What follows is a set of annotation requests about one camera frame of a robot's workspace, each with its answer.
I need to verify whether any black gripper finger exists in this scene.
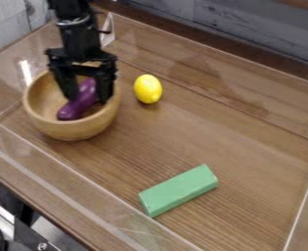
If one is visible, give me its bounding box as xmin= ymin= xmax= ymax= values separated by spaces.
xmin=53 ymin=69 xmax=78 ymax=100
xmin=93 ymin=73 xmax=116 ymax=104

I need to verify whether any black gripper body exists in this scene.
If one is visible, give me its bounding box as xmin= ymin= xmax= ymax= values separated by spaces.
xmin=45 ymin=48 xmax=117 ymax=82

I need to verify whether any brown wooden bowl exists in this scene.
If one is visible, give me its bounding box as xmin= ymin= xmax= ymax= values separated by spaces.
xmin=22 ymin=71 xmax=121 ymax=141

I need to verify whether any purple toy eggplant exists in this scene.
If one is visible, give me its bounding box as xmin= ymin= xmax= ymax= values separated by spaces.
xmin=56 ymin=77 xmax=97 ymax=121

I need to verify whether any yellow toy lemon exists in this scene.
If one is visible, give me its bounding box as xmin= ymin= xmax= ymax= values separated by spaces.
xmin=133 ymin=75 xmax=163 ymax=104

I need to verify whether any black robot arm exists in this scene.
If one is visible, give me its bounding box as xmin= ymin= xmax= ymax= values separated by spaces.
xmin=44 ymin=0 xmax=117 ymax=104

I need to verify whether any green rectangular block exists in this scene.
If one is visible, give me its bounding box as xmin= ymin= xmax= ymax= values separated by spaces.
xmin=139 ymin=164 xmax=218 ymax=218

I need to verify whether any clear acrylic corner bracket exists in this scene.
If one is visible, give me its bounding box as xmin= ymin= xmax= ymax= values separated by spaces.
xmin=99 ymin=13 xmax=115 ymax=47

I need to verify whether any clear acrylic tray wall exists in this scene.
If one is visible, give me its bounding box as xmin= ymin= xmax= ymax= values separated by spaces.
xmin=0 ymin=17 xmax=308 ymax=251

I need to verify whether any black metal bracket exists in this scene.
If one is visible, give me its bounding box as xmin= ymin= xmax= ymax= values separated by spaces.
xmin=14 ymin=219 xmax=60 ymax=251

